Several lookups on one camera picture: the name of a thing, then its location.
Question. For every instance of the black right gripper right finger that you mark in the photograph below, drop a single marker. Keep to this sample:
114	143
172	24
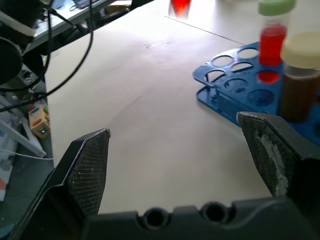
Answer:
275	155

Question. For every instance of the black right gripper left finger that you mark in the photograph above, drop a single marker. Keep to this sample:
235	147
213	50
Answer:
85	175

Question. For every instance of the blue test tube rack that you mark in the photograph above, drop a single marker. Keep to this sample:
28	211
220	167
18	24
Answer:
240	82

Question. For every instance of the red liquid test tube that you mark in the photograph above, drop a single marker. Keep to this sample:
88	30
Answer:
179	7

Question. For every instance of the wooden toy block box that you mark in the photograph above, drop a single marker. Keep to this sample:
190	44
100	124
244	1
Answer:
39	122

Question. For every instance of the brown tube with cream cap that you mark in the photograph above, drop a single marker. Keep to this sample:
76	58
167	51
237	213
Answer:
298	77

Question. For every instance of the red tube with green cap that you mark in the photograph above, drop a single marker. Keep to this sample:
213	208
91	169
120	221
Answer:
273	32

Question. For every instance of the black round device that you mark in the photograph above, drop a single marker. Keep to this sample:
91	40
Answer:
8	61

